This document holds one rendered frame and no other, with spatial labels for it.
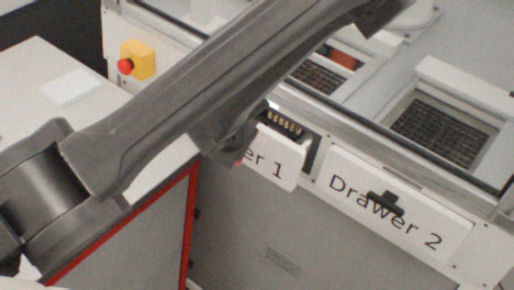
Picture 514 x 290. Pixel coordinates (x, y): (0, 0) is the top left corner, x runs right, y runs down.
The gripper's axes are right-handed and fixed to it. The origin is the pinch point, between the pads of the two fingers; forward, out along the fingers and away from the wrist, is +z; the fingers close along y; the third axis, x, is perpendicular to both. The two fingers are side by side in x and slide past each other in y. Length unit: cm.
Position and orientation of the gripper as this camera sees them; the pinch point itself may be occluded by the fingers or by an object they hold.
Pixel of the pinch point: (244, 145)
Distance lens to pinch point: 106.5
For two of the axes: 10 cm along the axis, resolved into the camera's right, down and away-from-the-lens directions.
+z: 3.6, 1.3, 9.2
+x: -7.8, -5.0, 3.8
